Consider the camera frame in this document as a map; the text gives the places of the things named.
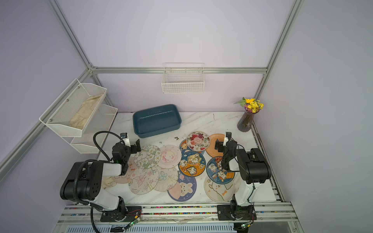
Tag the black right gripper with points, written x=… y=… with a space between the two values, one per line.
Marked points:
x=219 y=145

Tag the blue denim bear coaster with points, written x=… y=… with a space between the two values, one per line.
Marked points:
x=184 y=147

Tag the plain orange coaster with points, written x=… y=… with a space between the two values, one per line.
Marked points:
x=211 y=149

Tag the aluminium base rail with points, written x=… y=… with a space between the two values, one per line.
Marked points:
x=188 y=213

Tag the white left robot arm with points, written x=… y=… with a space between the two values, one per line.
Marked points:
x=83 y=184

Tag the white mesh shelf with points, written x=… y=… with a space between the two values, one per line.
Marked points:
x=102 y=121
x=61 y=116

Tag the pink rainbow circle coaster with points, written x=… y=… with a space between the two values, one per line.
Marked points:
x=170 y=157

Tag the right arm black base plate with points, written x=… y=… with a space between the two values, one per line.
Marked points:
x=227 y=212

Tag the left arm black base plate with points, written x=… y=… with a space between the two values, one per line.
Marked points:
x=128 y=215

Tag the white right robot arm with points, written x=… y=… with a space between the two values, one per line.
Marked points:
x=251 y=164

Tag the cream dog bone coaster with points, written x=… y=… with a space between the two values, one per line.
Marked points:
x=219 y=193

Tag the white wire wall basket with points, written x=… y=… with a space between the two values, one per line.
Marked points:
x=183 y=78

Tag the purple pink bunny coaster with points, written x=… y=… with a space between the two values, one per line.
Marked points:
x=184 y=189

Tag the upper white mesh shelf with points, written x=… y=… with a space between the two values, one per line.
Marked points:
x=61 y=116

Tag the green white floral coaster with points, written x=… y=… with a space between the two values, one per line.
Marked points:
x=148 y=157

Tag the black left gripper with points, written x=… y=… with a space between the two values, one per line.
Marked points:
x=133 y=147

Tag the cream butterfly coaster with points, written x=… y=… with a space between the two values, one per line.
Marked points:
x=167 y=179

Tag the yellow flower bouquet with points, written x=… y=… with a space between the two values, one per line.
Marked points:
x=251 y=105

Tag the lower white mesh shelf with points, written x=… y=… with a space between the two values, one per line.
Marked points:
x=102 y=121

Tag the cream glove in shelf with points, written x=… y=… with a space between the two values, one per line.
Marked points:
x=80 y=119

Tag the ribbed glass vase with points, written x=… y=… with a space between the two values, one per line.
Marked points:
x=246 y=121

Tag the teal orange cats coaster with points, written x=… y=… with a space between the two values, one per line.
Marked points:
x=192 y=164

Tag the rose flower coaster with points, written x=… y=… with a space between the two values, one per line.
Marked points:
x=198 y=141

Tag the teal plastic storage box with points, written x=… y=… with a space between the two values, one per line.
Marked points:
x=157 y=120

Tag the cream pink bow coaster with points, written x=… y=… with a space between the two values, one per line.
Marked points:
x=142 y=181

